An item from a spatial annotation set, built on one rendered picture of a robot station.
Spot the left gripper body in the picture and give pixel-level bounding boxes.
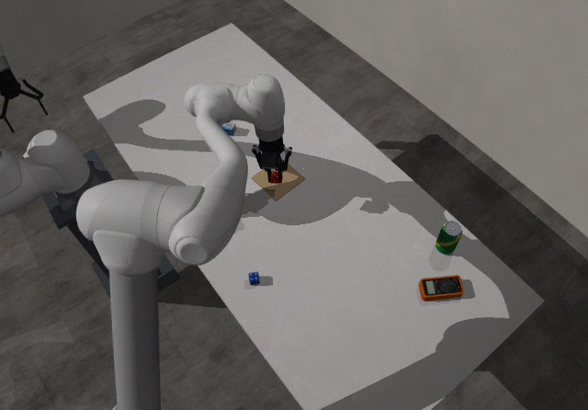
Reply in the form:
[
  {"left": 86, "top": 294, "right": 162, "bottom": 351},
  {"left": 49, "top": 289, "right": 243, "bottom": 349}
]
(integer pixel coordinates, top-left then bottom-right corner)
[{"left": 0, "top": 69, "right": 21, "bottom": 99}]

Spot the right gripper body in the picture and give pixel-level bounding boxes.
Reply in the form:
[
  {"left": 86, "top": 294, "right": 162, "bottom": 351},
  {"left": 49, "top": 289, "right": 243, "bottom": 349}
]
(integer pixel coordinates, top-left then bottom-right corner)
[{"left": 258, "top": 136, "right": 285, "bottom": 155}]

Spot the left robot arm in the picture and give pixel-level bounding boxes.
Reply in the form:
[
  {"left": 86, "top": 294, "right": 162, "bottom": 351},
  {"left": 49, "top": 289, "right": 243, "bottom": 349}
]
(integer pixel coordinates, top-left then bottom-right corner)
[{"left": 0, "top": 130, "right": 104, "bottom": 216}]

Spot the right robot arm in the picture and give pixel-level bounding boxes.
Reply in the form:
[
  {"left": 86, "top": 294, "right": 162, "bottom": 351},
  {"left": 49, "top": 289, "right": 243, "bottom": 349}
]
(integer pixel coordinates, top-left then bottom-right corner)
[{"left": 76, "top": 74, "right": 285, "bottom": 410}]

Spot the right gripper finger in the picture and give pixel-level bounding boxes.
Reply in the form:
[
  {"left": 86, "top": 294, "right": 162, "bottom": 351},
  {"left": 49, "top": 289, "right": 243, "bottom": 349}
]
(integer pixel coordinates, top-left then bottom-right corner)
[
  {"left": 252, "top": 145, "right": 271, "bottom": 183},
  {"left": 275, "top": 146, "right": 292, "bottom": 184}
]

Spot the green soda can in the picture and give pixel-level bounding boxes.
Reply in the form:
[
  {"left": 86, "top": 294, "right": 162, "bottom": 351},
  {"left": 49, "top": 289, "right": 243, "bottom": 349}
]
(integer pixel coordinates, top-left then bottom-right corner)
[{"left": 435, "top": 221, "right": 462, "bottom": 255}]

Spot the orange multimeter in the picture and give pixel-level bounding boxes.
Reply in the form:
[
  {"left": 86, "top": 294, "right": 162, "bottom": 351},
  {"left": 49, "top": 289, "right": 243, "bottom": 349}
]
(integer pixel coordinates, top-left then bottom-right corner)
[{"left": 419, "top": 275, "right": 464, "bottom": 301}]

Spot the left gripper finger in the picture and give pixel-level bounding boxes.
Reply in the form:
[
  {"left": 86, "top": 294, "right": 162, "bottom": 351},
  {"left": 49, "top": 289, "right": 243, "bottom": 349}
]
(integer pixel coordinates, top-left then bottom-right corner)
[
  {"left": 0, "top": 90, "right": 14, "bottom": 133},
  {"left": 12, "top": 79, "right": 48, "bottom": 115}
]

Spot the blue die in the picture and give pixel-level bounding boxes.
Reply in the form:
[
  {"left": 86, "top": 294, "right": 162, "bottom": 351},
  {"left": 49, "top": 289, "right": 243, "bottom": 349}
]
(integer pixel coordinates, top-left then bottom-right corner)
[{"left": 249, "top": 272, "right": 260, "bottom": 285}]

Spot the tan flat mat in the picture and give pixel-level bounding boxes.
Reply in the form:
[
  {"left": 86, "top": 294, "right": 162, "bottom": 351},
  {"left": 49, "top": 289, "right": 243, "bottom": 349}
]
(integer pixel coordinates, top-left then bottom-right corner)
[{"left": 252, "top": 164, "right": 306, "bottom": 201}]

